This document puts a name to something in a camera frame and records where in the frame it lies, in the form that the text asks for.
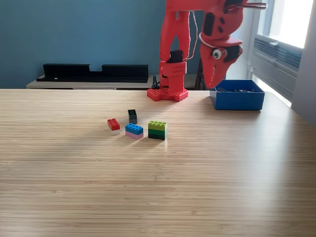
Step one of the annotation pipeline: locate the blue and pink lego stack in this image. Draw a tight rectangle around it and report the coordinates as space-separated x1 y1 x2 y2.
124 122 144 140

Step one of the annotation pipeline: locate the red and white lego stack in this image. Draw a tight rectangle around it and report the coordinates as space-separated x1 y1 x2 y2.
107 118 121 135

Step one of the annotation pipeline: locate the blue plastic bin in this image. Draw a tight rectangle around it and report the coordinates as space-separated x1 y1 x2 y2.
209 79 266 111

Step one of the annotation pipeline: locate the green lego block stack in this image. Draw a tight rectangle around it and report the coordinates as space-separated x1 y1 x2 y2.
148 120 168 141

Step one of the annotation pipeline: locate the black lego brick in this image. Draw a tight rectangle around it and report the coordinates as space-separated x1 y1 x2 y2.
127 109 138 124

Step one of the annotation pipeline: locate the grey radiator vent unit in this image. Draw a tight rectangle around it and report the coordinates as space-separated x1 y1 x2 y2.
251 34 303 99

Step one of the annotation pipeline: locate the black shelf tray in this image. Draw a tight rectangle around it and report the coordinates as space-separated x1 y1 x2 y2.
36 63 149 83

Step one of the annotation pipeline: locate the pale wooden sideboard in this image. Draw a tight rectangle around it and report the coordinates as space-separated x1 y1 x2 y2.
26 74 198 90

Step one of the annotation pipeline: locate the white window frame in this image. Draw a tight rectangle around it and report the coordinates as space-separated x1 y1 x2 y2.
256 0 314 49

